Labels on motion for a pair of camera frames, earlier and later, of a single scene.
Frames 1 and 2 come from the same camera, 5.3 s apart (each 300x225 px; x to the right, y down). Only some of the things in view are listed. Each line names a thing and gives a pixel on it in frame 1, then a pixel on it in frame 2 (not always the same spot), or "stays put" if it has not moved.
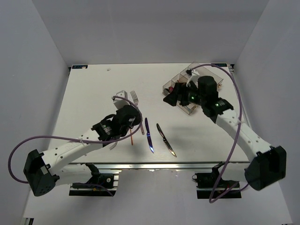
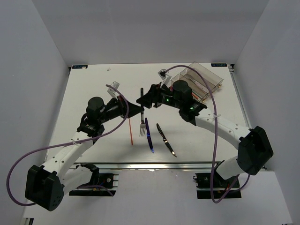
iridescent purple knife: [148, 135] stays put
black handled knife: [169, 147] stays put
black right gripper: [178, 94] → [152, 97]
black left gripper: [137, 120] → [121, 106]
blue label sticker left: [79, 66] stays put
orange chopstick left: [131, 137] stays put
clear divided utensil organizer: [193, 71] stays put
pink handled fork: [134, 96] → [142, 124]
